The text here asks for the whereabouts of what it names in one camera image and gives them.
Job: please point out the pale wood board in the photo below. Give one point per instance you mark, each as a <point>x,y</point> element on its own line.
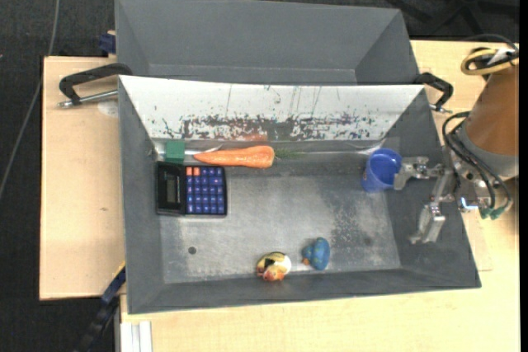
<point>78,185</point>

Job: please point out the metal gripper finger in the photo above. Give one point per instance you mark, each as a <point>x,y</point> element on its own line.
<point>432,221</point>
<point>412,170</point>

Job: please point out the black and blue calculator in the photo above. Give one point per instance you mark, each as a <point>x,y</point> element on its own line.
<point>191,189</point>

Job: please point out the grey metal bin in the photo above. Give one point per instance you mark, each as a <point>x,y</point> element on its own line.
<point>268,214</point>

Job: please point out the blue cup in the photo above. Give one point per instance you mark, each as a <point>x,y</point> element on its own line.
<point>379,173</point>

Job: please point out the orange toy carrot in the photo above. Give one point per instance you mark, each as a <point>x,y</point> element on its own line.
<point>239,156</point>

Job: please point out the blue toy duck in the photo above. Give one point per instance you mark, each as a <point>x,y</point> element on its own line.
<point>318,254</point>

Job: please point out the yellow toy duck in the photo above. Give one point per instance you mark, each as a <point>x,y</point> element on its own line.
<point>274,266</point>

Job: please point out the green cube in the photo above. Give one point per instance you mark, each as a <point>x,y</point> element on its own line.
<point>175,151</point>

